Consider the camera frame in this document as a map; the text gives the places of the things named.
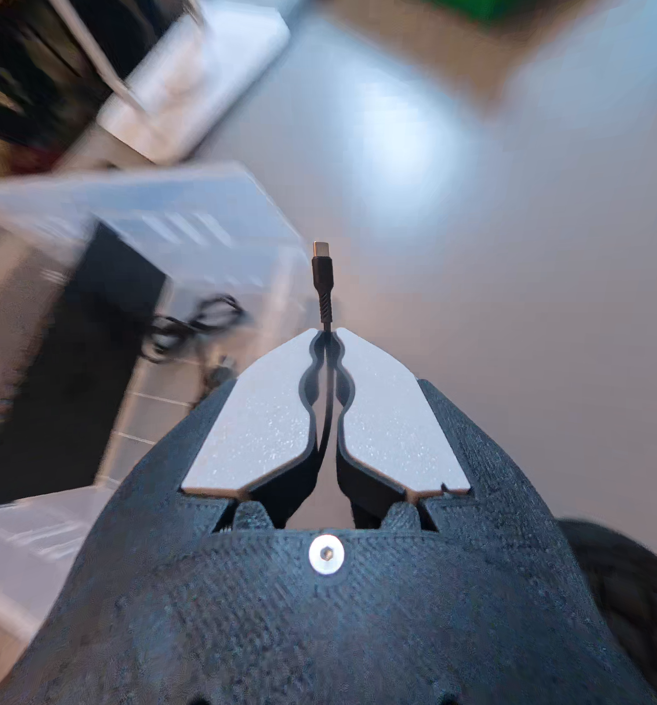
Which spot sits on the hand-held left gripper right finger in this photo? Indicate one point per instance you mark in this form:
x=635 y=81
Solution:
x=400 y=429

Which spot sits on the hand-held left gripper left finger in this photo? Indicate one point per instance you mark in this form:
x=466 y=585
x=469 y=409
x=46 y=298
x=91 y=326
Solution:
x=251 y=429

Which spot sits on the clear plastic bin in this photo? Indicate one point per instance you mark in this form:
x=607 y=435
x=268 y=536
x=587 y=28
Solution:
x=196 y=231

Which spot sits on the green plastic bin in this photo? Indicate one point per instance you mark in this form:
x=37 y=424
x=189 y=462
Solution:
x=471 y=6

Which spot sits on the black flat device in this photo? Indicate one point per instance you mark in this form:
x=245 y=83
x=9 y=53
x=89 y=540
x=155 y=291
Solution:
x=75 y=374

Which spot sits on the dark ribbed object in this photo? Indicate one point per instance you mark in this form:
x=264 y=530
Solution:
x=637 y=595

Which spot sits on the white board stand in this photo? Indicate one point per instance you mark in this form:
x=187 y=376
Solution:
x=196 y=82

